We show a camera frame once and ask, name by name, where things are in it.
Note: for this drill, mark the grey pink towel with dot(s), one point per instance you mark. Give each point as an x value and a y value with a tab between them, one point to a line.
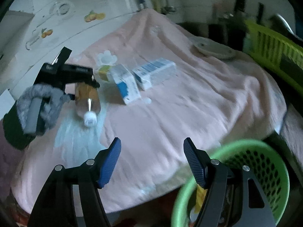
291	131

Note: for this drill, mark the green yellow small packet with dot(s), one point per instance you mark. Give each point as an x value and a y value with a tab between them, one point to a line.
103	72

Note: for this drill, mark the white and blue carton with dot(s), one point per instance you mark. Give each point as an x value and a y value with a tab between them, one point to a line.
125	83

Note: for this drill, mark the yellow snack wrapper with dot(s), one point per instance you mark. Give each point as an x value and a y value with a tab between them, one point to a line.
200	198

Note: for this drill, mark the dark green sleeve forearm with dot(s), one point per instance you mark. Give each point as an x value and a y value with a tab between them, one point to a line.
13	131

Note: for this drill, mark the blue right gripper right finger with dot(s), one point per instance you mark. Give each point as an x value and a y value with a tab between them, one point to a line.
198	161

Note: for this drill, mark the lime green dish rack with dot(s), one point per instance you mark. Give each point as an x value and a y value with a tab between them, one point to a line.
277	53

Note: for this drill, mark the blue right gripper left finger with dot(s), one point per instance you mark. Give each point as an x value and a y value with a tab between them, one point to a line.
108	162

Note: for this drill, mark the long white blue box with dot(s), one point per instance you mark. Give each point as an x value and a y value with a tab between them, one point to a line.
154	73

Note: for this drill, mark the grey gloved left hand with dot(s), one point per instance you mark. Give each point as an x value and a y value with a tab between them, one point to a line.
39	107

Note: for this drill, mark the pink floral blanket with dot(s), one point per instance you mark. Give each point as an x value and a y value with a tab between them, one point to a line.
211	101

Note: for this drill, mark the brown bottle with white cap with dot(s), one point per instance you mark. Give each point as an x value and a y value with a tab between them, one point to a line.
87	103

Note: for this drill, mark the green mesh trash basket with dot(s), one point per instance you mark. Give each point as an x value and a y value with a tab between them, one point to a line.
248	185

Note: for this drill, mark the white plate on blanket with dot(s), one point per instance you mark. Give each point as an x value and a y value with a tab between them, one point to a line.
219	51

